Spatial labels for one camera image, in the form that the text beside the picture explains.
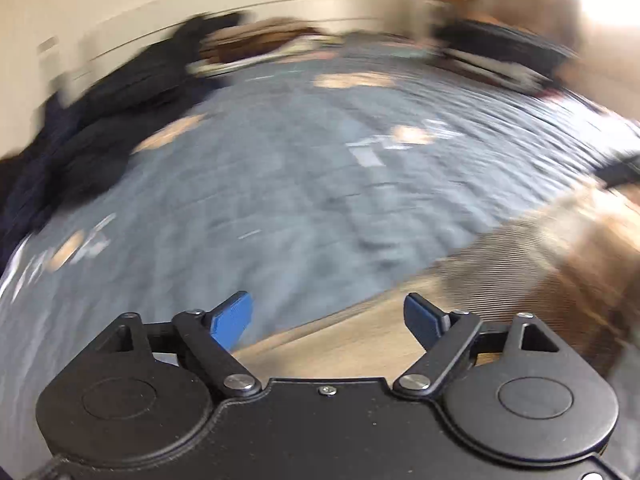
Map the stack of folded brown clothes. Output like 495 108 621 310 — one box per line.
187 17 346 78

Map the stack of folded dark clothes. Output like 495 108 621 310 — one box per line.
430 17 581 96

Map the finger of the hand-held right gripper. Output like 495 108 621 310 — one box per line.
595 152 640 190

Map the brown plaid scarf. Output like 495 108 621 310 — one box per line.
232 180 640 396

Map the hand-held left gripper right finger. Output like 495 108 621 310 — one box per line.
393 292 561 398

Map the grey printed blanket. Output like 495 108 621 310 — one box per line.
0 45 640 466

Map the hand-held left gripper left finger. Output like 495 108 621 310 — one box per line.
95 290 263 398

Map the pile of dark clothes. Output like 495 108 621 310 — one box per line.
0 10 256 241

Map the white headboard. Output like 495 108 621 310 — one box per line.
37 0 391 101

